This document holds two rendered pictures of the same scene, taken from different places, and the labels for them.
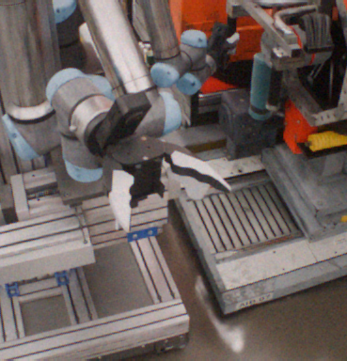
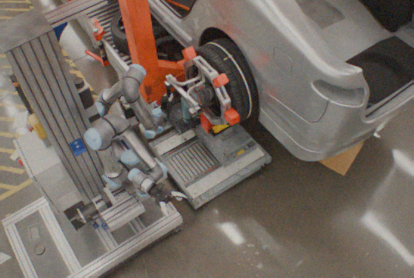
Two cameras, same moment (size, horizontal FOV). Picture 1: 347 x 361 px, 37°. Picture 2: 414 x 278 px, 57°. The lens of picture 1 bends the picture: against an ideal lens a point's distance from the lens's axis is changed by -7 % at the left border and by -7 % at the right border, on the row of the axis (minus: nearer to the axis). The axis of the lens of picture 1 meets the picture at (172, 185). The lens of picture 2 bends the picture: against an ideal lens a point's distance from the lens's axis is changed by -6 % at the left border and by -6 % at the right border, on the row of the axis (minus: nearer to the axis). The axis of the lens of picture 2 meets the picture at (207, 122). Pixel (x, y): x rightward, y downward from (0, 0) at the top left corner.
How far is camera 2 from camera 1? 1.50 m
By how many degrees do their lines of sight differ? 11
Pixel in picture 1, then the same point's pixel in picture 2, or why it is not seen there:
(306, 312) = (231, 199)
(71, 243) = (136, 208)
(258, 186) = (195, 144)
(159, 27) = (144, 119)
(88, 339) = (144, 238)
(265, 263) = (207, 182)
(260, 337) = (214, 215)
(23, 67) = (110, 163)
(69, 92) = (137, 179)
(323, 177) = (224, 136)
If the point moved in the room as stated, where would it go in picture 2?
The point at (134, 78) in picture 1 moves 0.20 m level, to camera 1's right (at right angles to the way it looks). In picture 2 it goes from (151, 163) to (185, 154)
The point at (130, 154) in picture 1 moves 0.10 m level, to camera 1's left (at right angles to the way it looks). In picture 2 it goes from (162, 196) to (143, 201)
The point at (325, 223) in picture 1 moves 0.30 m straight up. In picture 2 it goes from (230, 157) to (230, 137)
